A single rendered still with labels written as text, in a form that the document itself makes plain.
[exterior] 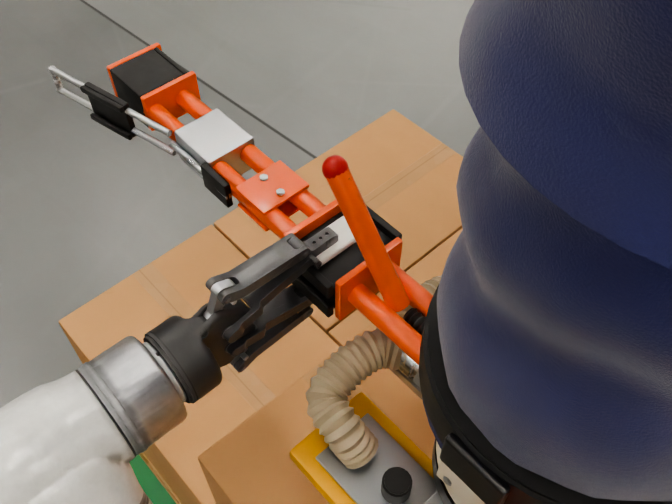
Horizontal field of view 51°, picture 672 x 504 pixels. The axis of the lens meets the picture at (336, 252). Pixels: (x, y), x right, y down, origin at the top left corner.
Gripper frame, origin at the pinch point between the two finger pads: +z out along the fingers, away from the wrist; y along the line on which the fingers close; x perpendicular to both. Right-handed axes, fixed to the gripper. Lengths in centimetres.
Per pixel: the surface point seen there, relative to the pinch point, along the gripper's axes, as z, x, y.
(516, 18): -8.9, 19.9, -40.4
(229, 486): -18.5, 1.4, 29.0
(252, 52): 108, -174, 123
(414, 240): 51, -31, 69
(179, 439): -15, -27, 69
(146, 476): -22, -49, 123
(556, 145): -11.2, 24.0, -38.4
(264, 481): -14.9, 3.7, 29.0
